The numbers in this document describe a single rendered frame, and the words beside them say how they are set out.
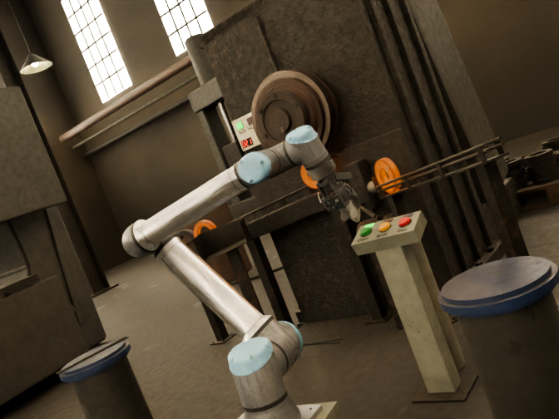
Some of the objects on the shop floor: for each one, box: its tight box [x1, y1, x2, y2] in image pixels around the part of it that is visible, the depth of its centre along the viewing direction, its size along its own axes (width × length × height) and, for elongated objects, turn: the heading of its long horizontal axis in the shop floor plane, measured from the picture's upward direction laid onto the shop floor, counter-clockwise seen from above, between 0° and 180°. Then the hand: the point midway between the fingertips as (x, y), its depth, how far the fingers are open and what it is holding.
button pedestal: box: [351, 210, 478, 403], centre depth 190 cm, size 16×24×62 cm, turn 130°
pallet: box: [504, 136, 559, 213], centre depth 431 cm, size 120×82×44 cm
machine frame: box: [196, 0, 505, 323], centre depth 319 cm, size 73×108×176 cm
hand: (357, 217), depth 190 cm, fingers closed
